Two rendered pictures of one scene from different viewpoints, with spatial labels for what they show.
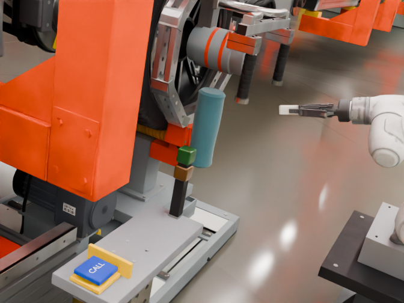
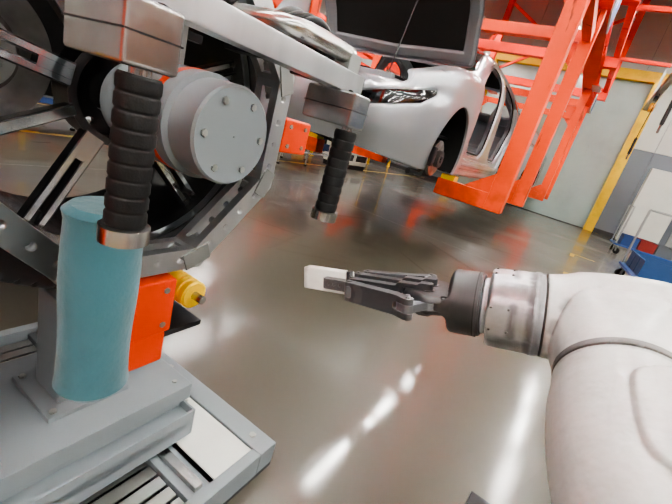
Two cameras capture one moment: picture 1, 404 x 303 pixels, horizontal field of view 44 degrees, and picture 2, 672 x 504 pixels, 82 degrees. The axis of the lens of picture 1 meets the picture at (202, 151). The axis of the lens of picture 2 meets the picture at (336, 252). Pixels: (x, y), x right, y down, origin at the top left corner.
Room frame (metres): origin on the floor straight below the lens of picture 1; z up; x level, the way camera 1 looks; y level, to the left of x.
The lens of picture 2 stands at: (1.18, -0.31, 0.90)
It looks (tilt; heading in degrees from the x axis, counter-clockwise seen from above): 18 degrees down; 5
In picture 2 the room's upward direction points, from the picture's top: 16 degrees clockwise
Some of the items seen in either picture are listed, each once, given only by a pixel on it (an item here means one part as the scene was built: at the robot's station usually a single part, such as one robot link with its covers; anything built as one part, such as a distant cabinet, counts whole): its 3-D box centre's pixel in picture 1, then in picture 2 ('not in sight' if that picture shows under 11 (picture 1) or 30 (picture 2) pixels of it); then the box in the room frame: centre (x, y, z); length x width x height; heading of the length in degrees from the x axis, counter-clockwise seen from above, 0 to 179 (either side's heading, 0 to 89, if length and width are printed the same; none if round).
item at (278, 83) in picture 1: (281, 63); (334, 173); (1.80, -0.22, 0.83); 0.04 x 0.04 x 0.16
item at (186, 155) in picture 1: (186, 155); not in sight; (1.25, 0.04, 0.64); 0.04 x 0.04 x 0.04; 68
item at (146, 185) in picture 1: (142, 166); (74, 348); (1.80, 0.22, 0.32); 0.40 x 0.30 x 0.28; 158
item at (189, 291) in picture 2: not in sight; (157, 270); (1.88, 0.11, 0.51); 0.29 x 0.06 x 0.06; 68
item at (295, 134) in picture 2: not in sight; (283, 133); (2.03, -0.05, 0.85); 0.09 x 0.08 x 0.07; 158
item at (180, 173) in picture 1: (183, 171); not in sight; (1.25, 0.04, 0.59); 0.04 x 0.04 x 0.04; 68
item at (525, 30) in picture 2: not in sight; (475, 35); (7.41, -0.77, 2.54); 2.58 x 0.12 x 0.42; 68
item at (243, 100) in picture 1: (246, 77); (131, 158); (1.49, -0.09, 0.83); 0.04 x 0.04 x 0.16
